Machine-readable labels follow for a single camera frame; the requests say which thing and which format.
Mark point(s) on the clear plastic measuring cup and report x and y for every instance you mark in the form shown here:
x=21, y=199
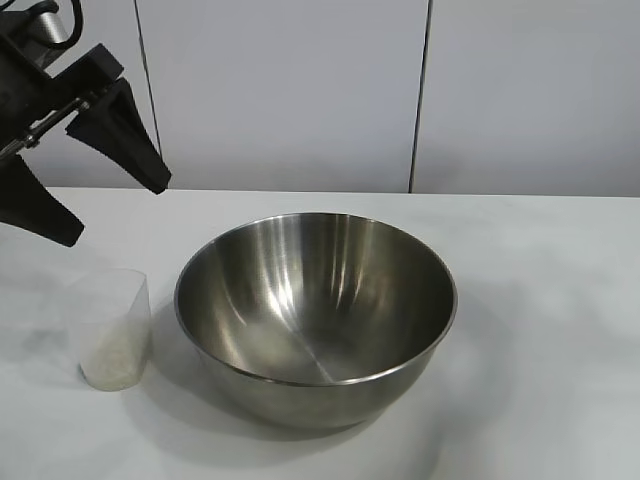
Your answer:
x=125, y=310

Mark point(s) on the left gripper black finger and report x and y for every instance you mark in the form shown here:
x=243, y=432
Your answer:
x=35, y=210
x=125, y=145

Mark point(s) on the stainless steel mixing bowl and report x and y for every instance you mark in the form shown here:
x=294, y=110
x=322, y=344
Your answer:
x=310, y=300

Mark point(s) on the white rice grains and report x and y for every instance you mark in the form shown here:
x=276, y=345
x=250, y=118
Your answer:
x=115, y=360

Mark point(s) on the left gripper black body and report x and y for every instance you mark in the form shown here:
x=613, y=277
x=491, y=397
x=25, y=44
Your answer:
x=20, y=90

